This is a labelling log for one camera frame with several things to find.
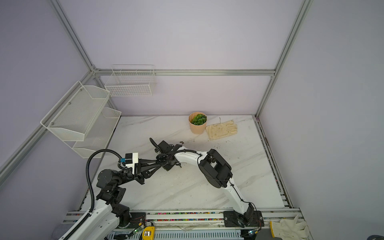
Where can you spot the white glove yellow cuff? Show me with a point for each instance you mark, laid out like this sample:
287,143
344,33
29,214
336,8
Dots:
287,229

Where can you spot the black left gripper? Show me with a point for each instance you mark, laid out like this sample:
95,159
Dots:
139,173

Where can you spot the white mesh shelf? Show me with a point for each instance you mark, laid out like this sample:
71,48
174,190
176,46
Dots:
100,133
72,118

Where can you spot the orange pot with green plant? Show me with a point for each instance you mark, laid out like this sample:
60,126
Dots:
197,121

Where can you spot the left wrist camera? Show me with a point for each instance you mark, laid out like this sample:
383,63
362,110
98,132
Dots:
129,162

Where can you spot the black round charging case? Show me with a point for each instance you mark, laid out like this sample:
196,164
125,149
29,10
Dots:
162,159

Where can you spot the yellow tag box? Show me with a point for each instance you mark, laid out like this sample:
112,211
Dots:
148,233

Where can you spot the white mesh lower shelf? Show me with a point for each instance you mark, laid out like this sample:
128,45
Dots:
100,133

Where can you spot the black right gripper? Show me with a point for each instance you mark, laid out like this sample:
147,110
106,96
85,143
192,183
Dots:
167,148

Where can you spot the white mesh upper shelf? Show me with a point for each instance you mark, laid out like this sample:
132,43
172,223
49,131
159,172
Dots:
72,118

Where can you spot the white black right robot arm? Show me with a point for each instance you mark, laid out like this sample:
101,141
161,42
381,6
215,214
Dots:
217,172

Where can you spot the white wire basket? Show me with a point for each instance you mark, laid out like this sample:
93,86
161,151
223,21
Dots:
131,81

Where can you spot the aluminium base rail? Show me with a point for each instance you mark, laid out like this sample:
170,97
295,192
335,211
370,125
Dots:
187,219

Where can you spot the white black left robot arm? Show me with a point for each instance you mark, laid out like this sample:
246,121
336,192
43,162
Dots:
76,232

